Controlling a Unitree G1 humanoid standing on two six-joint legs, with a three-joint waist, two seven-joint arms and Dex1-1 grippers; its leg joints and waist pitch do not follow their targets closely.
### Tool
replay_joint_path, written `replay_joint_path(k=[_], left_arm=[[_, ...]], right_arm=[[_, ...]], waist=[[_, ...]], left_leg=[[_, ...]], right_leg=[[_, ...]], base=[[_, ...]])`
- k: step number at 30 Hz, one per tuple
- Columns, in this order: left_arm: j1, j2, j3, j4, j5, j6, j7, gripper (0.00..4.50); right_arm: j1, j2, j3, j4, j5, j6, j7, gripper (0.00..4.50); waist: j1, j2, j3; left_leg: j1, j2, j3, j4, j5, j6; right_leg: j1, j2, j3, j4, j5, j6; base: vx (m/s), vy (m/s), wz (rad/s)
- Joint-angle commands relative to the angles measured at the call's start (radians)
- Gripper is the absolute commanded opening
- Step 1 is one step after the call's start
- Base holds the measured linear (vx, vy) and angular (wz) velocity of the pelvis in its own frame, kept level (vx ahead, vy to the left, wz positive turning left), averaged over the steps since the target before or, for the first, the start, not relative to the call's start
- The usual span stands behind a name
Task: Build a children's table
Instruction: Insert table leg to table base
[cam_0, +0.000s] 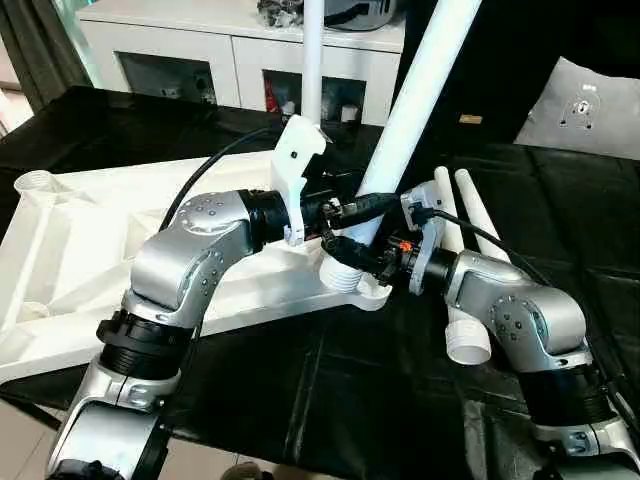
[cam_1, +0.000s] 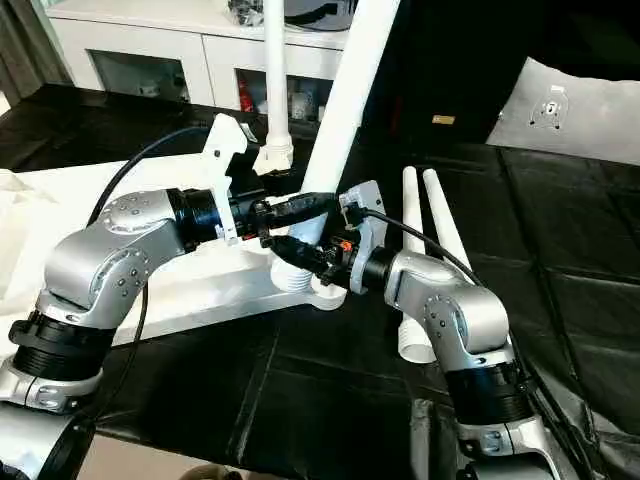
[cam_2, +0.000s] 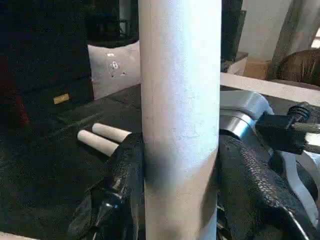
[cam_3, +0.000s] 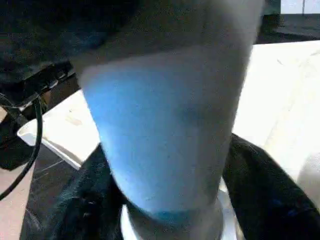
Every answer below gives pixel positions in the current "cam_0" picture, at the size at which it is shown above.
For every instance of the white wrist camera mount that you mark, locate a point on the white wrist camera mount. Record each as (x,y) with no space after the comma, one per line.
(298,165)
(425,215)

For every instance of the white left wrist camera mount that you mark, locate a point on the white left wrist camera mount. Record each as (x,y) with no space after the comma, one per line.
(298,165)

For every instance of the small yellow tag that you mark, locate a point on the small yellow tag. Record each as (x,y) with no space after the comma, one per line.
(470,119)

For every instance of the white plastic table leg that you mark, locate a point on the white plastic table leg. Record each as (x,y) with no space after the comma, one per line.
(480,215)
(462,310)
(312,60)
(425,100)

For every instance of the dark helmet on sideboard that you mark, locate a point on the dark helmet on sideboard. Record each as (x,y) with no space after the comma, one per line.
(358,12)

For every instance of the grey curtain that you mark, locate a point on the grey curtain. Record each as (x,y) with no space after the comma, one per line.
(35,50)

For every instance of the white sideboard cabinet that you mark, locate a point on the white sideboard cabinet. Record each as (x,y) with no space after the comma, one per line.
(200,45)

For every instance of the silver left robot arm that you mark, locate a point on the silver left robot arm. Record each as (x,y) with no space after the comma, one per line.
(180,280)

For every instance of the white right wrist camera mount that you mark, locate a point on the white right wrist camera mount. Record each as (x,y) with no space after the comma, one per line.
(425,215)

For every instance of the black work mat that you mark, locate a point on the black work mat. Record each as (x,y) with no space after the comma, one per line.
(580,220)

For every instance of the white plastic table top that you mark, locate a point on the white plastic table top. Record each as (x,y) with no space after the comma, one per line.
(80,230)

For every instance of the black stand leg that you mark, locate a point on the black stand leg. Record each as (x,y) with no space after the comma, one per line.
(30,410)

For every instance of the white padded sheet with fitting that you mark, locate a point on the white padded sheet with fitting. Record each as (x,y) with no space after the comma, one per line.
(585,110)

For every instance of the teal glass panel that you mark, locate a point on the teal glass panel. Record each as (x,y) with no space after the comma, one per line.
(80,40)

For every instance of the dark clutter pile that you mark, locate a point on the dark clutter pile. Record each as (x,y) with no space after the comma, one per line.
(280,12)

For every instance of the black cabinet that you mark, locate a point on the black cabinet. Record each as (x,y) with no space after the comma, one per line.
(520,60)

